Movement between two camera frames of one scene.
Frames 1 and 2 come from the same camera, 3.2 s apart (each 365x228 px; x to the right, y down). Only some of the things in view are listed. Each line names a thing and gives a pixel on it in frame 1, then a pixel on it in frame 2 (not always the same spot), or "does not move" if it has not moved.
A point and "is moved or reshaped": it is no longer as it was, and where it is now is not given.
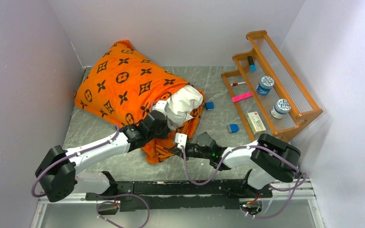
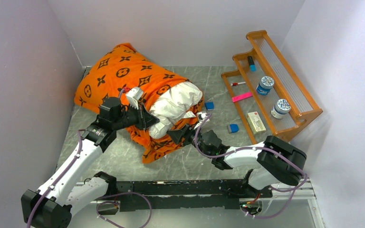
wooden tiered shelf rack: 269,96 does not move
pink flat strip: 243,96 does not move
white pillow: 180,104 is moved or reshaped
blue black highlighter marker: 253,66 does not move
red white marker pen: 235,84 does not move
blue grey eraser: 232,128 does not move
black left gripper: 164,134 to 144,119
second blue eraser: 209,106 does not move
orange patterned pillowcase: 120,87 is moved or reshaped
